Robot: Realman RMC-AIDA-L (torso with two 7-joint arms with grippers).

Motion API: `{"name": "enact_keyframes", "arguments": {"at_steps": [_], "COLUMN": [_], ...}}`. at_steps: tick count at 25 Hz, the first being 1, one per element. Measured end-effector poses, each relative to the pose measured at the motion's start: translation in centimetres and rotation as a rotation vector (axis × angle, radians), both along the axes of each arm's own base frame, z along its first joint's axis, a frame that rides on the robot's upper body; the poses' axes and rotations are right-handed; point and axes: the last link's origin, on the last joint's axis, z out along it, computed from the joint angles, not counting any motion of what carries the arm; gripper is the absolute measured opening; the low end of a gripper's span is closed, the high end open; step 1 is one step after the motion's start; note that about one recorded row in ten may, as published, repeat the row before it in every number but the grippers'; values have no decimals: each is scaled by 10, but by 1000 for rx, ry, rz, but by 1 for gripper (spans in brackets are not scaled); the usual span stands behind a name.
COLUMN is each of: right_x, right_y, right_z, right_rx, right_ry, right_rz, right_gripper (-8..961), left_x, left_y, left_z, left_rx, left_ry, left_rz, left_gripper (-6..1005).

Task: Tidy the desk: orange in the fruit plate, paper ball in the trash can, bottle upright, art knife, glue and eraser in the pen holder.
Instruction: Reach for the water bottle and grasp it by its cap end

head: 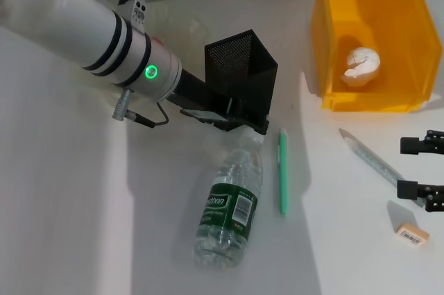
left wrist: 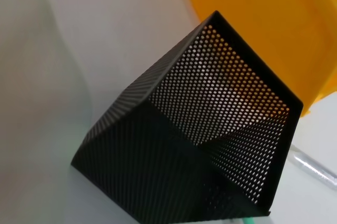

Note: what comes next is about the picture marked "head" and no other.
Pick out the white paper ball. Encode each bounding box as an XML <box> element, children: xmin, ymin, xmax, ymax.
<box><xmin>342</xmin><ymin>47</ymin><xmax>382</xmax><ymax>88</ymax></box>

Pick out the clear green-label water bottle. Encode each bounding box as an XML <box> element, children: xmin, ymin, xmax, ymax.
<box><xmin>192</xmin><ymin>127</ymin><xmax>265</xmax><ymax>270</ymax></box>

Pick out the mint green pen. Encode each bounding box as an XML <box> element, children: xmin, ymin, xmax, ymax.
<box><xmin>277</xmin><ymin>128</ymin><xmax>289</xmax><ymax>217</ymax></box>

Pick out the black wrist cable with connector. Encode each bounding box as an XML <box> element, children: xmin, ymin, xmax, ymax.
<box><xmin>111</xmin><ymin>89</ymin><xmax>170</xmax><ymax>128</ymax></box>

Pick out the black mesh pen holder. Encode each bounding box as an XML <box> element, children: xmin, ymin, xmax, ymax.
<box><xmin>204</xmin><ymin>29</ymin><xmax>280</xmax><ymax>126</ymax></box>

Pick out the beige eraser with barcode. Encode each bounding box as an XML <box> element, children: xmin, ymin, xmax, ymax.
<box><xmin>395</xmin><ymin>222</ymin><xmax>431</xmax><ymax>248</ymax></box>

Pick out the silver camera mount bracket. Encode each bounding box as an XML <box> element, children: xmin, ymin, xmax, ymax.
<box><xmin>130</xmin><ymin>0</ymin><xmax>147</xmax><ymax>28</ymax></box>

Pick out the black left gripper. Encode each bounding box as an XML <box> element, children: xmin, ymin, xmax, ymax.
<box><xmin>168</xmin><ymin>69</ymin><xmax>270</xmax><ymax>137</ymax></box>

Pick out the yellow plastic bin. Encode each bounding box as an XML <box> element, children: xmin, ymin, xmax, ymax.
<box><xmin>310</xmin><ymin>0</ymin><xmax>443</xmax><ymax>113</ymax></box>

